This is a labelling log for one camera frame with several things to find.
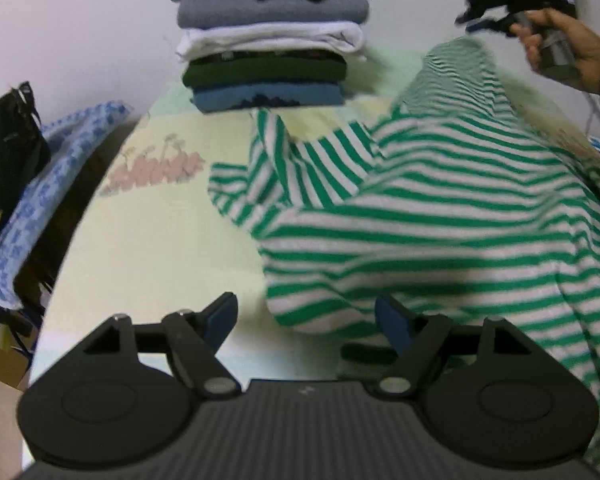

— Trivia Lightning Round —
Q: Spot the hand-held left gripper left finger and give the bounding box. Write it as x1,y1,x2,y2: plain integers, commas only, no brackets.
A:
77,291,242,401

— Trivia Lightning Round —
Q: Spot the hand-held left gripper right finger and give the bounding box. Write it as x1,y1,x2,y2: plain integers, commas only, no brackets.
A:
374,294,538,401

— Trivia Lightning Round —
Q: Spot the green white striped shirt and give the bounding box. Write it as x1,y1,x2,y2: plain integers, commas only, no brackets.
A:
207,37,600,478

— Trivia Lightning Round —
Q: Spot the person's right hand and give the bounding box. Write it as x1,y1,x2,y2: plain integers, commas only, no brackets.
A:
510,7,600,95

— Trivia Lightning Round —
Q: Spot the cartoon printed blanket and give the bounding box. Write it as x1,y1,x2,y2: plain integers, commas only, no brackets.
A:
30,50,600,391

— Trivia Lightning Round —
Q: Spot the blue patterned cloth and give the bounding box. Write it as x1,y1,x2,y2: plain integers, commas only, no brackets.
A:
0,101,135,311

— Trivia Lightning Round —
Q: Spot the grey folded garment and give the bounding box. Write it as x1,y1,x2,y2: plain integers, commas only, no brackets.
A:
176,0,371,31

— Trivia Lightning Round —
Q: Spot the brown cardboard box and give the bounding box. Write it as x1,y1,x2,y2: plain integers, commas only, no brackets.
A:
0,305,33,391

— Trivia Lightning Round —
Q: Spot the dark green folded garment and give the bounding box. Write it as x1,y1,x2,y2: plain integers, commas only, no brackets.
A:
181,51,348,87

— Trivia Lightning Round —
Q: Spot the black bag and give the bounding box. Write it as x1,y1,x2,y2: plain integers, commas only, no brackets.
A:
0,81,52,233

